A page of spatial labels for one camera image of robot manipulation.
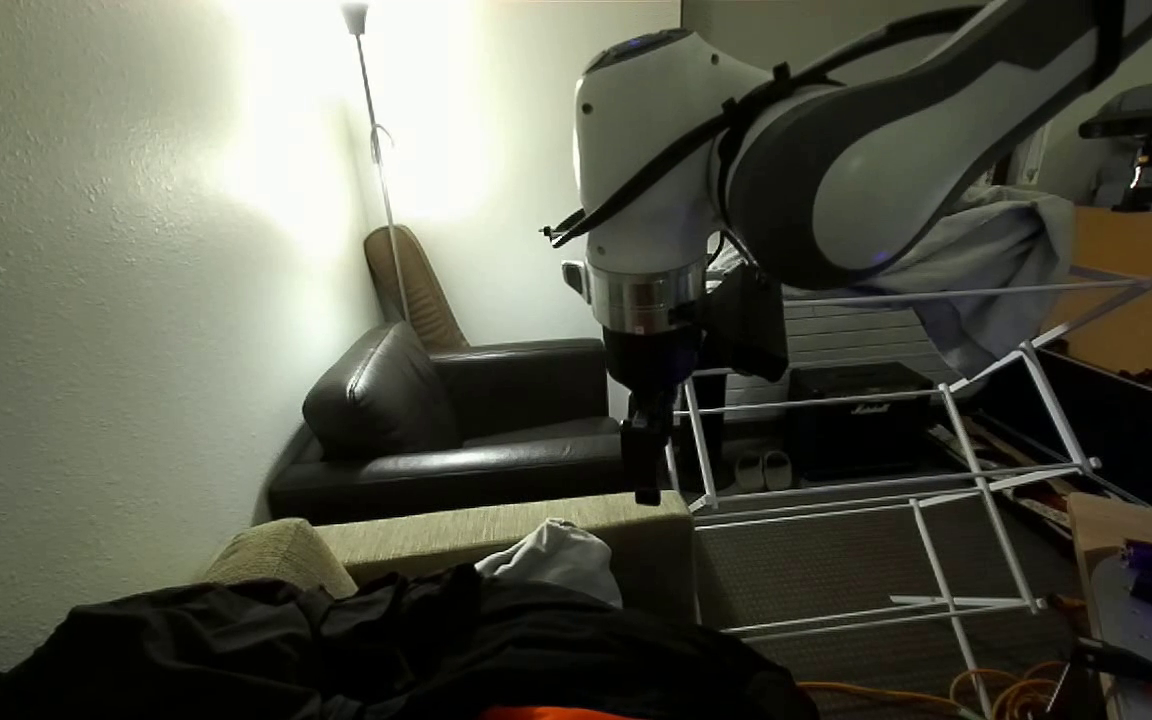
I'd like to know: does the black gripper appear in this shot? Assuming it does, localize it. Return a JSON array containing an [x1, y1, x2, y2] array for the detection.
[[598, 265, 787, 502]]

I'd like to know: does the white metal drying rack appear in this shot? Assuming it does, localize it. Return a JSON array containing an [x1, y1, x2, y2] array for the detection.
[[672, 269, 1152, 720]]

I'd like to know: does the orange extension cable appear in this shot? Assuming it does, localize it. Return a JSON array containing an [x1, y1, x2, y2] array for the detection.
[[798, 658, 1072, 720]]

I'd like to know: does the white floor lamp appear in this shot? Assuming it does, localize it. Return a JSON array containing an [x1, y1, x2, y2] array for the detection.
[[342, 0, 408, 318]]

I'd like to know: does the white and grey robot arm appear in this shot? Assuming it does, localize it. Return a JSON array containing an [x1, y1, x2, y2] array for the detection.
[[547, 0, 1152, 502]]

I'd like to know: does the beige fabric couch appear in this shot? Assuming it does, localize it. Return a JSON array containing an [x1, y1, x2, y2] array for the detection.
[[204, 490, 696, 618]]

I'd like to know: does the pile of black clothes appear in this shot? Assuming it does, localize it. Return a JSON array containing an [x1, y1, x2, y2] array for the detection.
[[0, 568, 819, 720]]

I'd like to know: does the orange shirt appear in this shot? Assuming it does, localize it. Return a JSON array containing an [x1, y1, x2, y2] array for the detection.
[[478, 702, 633, 720]]

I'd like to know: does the cardboard box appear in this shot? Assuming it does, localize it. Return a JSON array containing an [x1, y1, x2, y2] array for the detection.
[[1060, 486, 1152, 694]]

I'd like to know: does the black guitar amplifier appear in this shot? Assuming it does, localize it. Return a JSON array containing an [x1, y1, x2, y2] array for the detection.
[[784, 364, 940, 484]]

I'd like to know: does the brown cushion behind armchair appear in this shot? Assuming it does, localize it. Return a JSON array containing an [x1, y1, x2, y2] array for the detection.
[[365, 223, 464, 353]]

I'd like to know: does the black leather armchair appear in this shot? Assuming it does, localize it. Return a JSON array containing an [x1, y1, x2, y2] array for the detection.
[[270, 325, 633, 525]]

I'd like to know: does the pair of slippers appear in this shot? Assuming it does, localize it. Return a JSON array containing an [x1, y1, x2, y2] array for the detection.
[[733, 447, 798, 490]]

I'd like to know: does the light grey shirt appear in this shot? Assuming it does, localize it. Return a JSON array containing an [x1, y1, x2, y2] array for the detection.
[[478, 519, 623, 609]]

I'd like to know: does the grey cloth on rack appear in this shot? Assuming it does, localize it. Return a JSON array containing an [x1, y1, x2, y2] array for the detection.
[[787, 184, 1077, 380]]

